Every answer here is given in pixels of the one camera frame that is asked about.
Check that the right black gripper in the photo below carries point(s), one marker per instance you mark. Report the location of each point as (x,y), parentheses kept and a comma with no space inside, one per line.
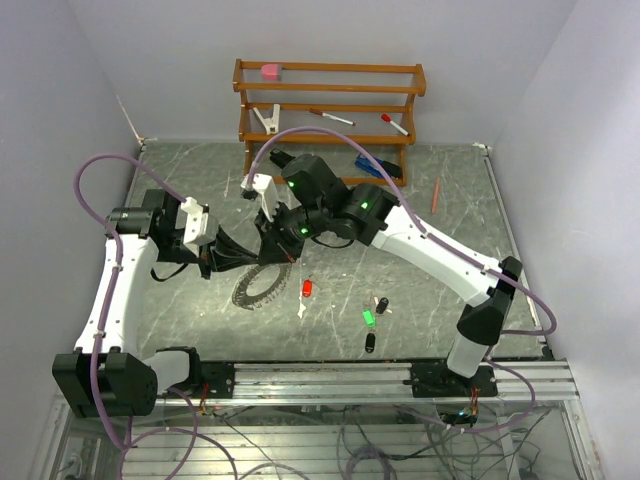
(275,248)

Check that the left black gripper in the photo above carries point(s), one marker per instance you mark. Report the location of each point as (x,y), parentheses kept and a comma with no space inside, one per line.
(222,254)

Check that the metal disc with keyrings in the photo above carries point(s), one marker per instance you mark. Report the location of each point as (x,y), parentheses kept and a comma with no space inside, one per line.
(259,285)

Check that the red key tag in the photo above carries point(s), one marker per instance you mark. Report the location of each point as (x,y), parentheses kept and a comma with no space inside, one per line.
(307,287)

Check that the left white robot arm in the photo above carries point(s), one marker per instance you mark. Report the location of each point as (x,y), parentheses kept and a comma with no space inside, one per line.
(104,363)

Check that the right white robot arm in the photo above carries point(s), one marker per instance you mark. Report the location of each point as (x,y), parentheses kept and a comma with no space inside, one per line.
(372,216)

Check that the black stapler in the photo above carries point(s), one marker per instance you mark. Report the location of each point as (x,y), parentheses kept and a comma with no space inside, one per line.
(280,158)

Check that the green key tag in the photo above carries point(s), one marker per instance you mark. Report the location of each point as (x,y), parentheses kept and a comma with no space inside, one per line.
(369,318)

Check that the black key tag upper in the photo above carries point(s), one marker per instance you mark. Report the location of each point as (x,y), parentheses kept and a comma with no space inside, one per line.
(382,306)

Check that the white plastic clip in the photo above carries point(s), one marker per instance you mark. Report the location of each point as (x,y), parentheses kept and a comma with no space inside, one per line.
(270,124)

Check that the red-capped marker left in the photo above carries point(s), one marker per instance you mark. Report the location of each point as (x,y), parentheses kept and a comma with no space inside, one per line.
(332,117)

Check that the red-capped marker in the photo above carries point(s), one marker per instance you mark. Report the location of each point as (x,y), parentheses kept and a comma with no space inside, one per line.
(332,117)
(386,118)

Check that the wooden three-tier shelf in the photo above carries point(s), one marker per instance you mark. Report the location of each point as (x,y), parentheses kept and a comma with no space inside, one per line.
(358,92)

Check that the orange pencil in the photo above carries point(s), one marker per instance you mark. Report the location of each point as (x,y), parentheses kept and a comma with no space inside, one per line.
(435,196)

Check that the red-capped marker right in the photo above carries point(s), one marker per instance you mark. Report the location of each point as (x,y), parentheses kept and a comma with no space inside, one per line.
(386,118)

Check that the pink eraser block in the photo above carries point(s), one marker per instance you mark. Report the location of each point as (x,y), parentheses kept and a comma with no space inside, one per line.
(271,72)

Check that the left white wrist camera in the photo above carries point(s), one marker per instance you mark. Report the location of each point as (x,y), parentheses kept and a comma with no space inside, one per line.
(201,227)

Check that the aluminium mounting rail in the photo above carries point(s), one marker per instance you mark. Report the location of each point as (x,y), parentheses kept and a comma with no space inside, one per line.
(224,383)

